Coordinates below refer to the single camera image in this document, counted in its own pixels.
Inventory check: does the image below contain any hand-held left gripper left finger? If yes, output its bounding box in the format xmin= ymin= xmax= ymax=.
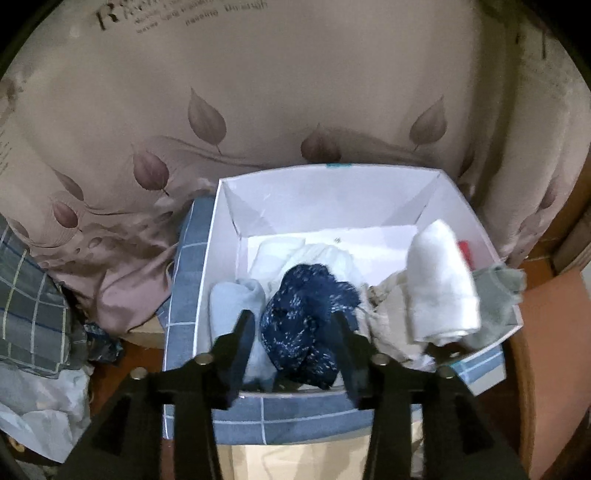
xmin=58 ymin=309 xmax=256 ymax=480

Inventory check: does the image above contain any hexagon print underwear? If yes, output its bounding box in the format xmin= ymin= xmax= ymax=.
xmin=365 ymin=272 xmax=435 ymax=367

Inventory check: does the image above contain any white underwear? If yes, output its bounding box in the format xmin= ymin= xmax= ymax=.
xmin=409 ymin=220 xmax=482 ymax=344

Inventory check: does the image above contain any dark printed bag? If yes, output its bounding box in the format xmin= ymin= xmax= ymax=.
xmin=83 ymin=323 xmax=123 ymax=365

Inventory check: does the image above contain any floral grey white sock roll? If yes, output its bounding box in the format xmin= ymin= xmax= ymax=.
xmin=252 ymin=237 xmax=365 ymax=296

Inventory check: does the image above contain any navy speckled underwear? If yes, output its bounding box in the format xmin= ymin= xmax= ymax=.
xmin=260 ymin=264 xmax=362 ymax=389

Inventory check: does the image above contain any light blue underwear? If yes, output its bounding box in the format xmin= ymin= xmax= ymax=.
xmin=210 ymin=278 xmax=278 ymax=388

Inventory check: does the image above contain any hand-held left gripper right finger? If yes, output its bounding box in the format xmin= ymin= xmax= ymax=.
xmin=331 ymin=312 xmax=527 ymax=480

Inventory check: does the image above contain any grey underwear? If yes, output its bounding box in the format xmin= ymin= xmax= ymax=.
xmin=464 ymin=263 xmax=527 ymax=349

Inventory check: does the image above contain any curved wooden bed frame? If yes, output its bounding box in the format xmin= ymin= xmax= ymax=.
xmin=505 ymin=268 xmax=591 ymax=480

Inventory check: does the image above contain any white cardboard box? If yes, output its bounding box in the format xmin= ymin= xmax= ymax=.
xmin=196 ymin=161 xmax=525 ymax=398

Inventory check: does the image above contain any white crumpled cloth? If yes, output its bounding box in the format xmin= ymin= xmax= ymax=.
xmin=0 ymin=364 xmax=93 ymax=462

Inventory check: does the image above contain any blue white storage box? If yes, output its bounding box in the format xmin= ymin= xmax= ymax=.
xmin=159 ymin=196 xmax=506 ymax=446

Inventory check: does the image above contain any grey plaid blanket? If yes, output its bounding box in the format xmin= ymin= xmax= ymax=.
xmin=0 ymin=217 xmax=88 ymax=379

